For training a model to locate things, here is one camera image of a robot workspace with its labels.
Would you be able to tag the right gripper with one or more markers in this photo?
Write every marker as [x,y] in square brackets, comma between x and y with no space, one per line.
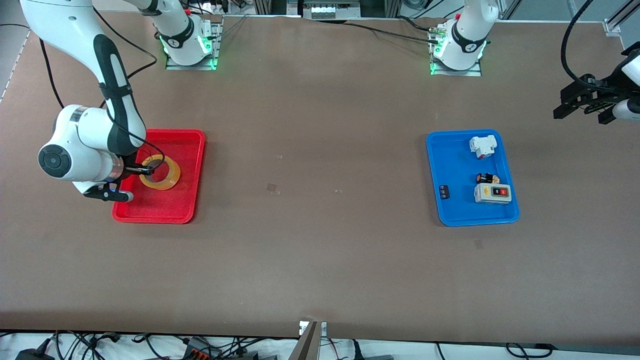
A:
[131,170]

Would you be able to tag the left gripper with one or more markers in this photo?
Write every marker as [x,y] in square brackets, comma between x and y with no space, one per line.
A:
[601,93]

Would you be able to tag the yellow tape roll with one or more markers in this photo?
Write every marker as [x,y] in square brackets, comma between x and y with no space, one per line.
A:
[172,175]

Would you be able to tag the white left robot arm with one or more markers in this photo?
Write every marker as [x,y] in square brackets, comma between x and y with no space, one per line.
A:
[465,45]

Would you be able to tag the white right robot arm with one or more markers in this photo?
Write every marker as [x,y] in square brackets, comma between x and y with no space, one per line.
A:
[65,25]

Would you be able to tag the red plastic tray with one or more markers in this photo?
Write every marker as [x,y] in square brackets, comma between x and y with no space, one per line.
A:
[170,210]

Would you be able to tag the white electrical connector block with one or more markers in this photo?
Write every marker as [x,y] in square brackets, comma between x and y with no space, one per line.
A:
[482,146]

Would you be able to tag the small black orange component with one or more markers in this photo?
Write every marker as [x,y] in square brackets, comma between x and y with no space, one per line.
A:
[487,178]

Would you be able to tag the blue plastic tray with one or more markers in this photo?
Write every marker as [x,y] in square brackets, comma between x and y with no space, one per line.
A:
[460,210]

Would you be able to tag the small black terminal block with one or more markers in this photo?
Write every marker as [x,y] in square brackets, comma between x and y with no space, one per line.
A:
[444,192]

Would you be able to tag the orange black device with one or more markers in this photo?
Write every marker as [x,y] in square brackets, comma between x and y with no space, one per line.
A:
[200,350]

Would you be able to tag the black power adapter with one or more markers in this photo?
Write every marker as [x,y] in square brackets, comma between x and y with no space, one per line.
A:
[35,354]

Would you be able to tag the white power strip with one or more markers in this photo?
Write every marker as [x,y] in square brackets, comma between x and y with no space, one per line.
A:
[325,9]

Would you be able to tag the aluminium corner bracket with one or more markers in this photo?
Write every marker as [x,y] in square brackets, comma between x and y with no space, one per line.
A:
[612,26]

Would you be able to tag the aluminium frame profile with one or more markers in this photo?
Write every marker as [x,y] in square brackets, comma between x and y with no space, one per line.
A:
[625,12]

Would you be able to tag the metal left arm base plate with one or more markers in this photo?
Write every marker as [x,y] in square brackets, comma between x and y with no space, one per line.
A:
[472,73]

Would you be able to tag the grey switch box red button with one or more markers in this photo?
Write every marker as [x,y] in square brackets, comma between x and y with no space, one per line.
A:
[492,194]

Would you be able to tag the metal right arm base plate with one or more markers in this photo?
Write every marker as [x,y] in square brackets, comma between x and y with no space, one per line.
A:
[219,45]

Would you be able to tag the metal camera post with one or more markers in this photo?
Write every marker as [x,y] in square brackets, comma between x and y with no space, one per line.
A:
[307,345]

